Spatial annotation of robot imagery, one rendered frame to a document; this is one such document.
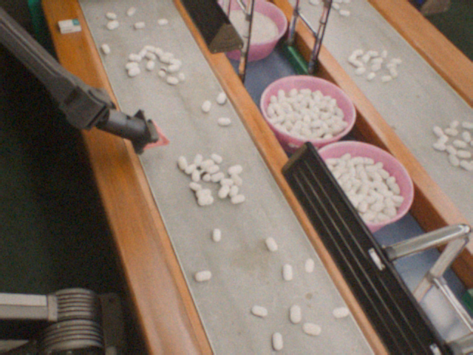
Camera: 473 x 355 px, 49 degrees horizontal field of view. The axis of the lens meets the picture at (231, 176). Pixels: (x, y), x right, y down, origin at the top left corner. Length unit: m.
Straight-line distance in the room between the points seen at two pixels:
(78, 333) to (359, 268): 0.54
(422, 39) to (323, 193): 1.11
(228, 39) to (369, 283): 0.61
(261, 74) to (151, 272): 0.84
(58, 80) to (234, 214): 0.49
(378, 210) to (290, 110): 0.38
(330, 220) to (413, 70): 1.01
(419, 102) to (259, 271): 0.77
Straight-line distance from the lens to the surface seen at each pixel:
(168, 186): 1.27
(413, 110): 1.62
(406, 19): 1.95
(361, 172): 1.38
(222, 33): 1.13
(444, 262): 0.94
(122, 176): 1.27
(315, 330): 1.09
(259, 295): 1.13
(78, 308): 1.07
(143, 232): 1.17
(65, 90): 1.17
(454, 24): 3.59
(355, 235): 0.80
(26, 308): 1.06
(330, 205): 0.84
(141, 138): 1.25
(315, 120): 1.50
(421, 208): 1.39
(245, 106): 1.45
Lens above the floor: 1.74
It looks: 50 degrees down
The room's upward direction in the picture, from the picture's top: 7 degrees clockwise
